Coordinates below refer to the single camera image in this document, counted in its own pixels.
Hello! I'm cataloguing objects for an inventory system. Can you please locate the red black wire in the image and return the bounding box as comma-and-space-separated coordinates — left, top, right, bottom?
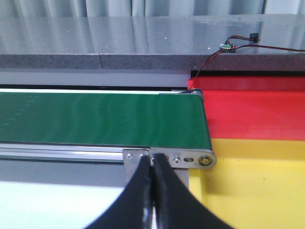
189, 35, 305, 92

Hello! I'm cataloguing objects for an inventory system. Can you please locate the grey stone counter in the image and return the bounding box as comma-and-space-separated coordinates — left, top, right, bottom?
0, 14, 305, 71

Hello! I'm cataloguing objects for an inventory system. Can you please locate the red plastic tray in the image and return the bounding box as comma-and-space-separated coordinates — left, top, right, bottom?
188, 76, 305, 141

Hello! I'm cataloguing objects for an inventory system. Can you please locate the green conveyor belt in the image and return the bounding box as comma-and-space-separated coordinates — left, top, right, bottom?
0, 92, 212, 149

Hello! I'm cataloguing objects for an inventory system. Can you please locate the aluminium conveyor side rail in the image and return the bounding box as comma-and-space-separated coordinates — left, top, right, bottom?
0, 143, 149, 163

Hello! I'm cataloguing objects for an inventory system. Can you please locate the grey curtain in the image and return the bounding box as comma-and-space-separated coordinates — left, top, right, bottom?
0, 0, 266, 17

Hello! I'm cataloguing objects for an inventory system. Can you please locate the small black connector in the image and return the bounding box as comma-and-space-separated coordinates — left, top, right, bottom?
249, 33, 259, 43

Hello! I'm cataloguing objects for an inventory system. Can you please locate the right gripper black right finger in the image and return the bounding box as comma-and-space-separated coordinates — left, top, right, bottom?
153, 154, 231, 229

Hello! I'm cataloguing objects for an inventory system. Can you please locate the yellow plastic tray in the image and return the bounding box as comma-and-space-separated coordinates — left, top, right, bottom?
189, 138, 305, 229

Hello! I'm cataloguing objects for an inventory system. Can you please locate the small green circuit board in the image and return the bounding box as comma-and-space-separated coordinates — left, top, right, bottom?
220, 43, 234, 51

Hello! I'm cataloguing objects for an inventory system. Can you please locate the steel conveyor end plate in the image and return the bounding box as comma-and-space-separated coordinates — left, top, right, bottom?
148, 147, 217, 169

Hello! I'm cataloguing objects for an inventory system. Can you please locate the steel conveyor support bracket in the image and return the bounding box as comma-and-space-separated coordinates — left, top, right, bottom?
122, 149, 189, 189

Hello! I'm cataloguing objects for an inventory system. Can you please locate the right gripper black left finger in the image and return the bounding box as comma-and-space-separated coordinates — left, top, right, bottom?
86, 156, 153, 229

